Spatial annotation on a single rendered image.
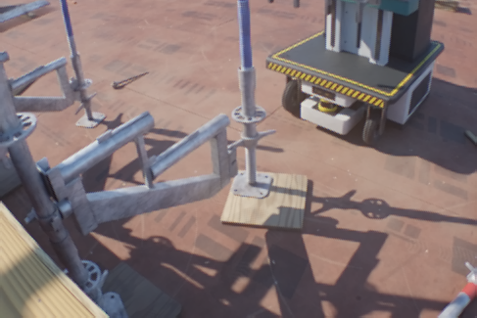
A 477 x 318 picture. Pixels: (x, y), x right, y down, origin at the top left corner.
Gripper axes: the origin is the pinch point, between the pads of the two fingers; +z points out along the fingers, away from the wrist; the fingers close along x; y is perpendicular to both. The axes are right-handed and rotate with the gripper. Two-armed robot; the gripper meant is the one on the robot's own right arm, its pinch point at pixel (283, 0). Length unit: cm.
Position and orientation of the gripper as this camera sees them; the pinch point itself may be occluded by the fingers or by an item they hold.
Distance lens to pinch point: 165.8
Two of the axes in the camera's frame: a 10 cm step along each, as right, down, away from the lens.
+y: 6.8, -4.4, 5.9
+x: -7.3, -3.4, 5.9
